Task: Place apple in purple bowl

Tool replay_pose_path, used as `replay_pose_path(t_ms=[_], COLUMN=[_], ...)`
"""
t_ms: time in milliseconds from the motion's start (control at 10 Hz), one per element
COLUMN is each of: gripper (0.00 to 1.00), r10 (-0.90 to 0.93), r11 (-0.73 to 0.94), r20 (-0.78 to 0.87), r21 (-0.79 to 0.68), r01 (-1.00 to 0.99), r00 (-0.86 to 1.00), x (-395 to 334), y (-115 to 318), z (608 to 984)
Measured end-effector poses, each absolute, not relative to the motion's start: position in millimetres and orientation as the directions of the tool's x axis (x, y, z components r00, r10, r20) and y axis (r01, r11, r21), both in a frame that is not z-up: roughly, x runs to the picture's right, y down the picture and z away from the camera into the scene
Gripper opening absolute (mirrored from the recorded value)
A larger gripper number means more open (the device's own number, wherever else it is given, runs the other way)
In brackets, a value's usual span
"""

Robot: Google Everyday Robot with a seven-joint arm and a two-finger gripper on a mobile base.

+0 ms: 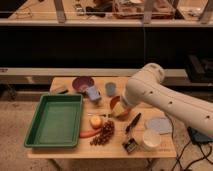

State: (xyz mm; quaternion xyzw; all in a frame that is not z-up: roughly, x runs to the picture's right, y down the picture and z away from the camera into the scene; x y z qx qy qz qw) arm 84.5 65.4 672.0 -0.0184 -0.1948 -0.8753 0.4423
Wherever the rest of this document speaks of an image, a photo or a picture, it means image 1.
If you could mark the grey sponge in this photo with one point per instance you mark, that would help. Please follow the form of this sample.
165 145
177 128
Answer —
60 90

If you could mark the orange bowl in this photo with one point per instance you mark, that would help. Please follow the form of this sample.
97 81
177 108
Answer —
113 101

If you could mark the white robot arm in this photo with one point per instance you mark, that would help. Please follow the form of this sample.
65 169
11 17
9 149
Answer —
146 86

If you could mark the purple bowl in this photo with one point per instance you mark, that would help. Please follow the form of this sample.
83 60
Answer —
81 83

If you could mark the grey blue cloth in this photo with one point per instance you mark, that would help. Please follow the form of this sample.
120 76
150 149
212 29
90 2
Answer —
159 124

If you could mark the blue toy block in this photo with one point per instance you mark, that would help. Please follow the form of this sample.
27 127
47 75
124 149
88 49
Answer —
93 93

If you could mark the black power adapter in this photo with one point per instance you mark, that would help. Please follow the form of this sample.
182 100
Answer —
197 137

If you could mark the white round container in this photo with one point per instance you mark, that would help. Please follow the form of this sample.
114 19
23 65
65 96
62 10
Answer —
151 139

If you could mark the blue grey cup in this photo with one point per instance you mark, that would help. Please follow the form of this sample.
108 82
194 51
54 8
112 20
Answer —
110 89

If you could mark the orange carrot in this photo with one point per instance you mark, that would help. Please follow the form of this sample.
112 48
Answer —
87 134

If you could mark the wooden table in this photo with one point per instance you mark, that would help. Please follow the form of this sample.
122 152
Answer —
113 149

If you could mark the black binder clip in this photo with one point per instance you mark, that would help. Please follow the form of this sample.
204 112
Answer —
130 145

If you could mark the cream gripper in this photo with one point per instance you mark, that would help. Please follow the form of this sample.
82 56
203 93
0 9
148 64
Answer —
118 110

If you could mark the bunch of red grapes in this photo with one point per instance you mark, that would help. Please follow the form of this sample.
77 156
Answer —
107 131

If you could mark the green plastic tray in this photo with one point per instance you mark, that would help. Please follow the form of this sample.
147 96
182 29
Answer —
56 122

